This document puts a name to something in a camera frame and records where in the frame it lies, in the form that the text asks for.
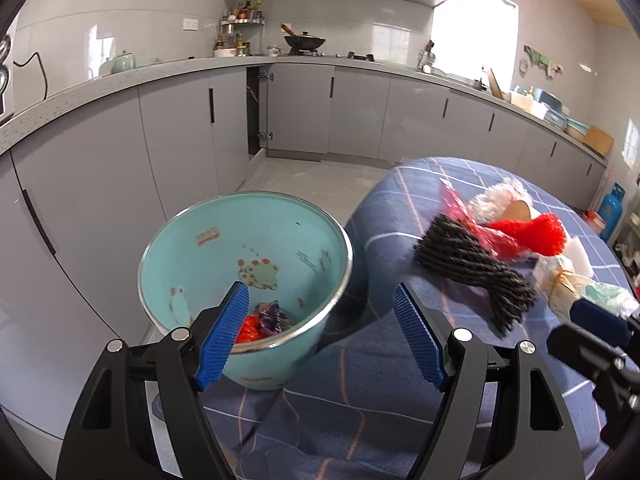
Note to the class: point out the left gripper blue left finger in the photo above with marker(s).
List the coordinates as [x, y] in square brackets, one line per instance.
[215, 330]

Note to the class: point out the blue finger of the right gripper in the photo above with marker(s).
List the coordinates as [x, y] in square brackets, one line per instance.
[603, 324]

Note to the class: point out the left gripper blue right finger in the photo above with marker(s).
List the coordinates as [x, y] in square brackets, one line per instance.
[425, 330]

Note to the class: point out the clear plastic bag with rubber band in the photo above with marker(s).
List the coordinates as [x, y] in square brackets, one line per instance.
[561, 287]

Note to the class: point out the black foam fruit net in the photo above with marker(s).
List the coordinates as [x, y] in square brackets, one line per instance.
[450, 250]

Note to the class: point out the red foam fruit net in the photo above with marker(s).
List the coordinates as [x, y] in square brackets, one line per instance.
[544, 235]

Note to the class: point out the red cellophane wrapper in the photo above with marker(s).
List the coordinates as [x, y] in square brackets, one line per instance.
[499, 244]

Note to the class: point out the trash inside bin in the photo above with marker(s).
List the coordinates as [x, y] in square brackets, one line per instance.
[266, 320]

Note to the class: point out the teal enamel trash bin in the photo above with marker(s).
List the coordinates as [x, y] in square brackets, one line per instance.
[282, 248]

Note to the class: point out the grey kitchen cabinets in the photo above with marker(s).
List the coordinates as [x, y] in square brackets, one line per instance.
[88, 175]

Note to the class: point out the white sponge block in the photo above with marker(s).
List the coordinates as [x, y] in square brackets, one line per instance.
[575, 251]

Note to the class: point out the blue plaid tablecloth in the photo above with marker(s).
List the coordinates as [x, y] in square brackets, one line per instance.
[360, 408]

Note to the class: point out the blue gas cylinder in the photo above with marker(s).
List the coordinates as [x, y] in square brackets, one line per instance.
[610, 210]

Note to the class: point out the white paper cup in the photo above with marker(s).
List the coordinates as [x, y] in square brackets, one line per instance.
[517, 210]

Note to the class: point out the white foam fruit net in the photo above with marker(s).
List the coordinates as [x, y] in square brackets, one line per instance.
[486, 207]

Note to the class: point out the cardboard box on counter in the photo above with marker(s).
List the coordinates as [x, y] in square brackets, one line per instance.
[599, 141]

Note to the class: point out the green ceramic teapot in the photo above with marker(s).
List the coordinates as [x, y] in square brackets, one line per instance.
[120, 63]

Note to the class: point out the spice rack with bottles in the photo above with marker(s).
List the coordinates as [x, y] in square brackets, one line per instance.
[241, 30]

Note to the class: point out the black wok on stove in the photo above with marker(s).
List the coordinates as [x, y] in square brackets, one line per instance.
[303, 43]

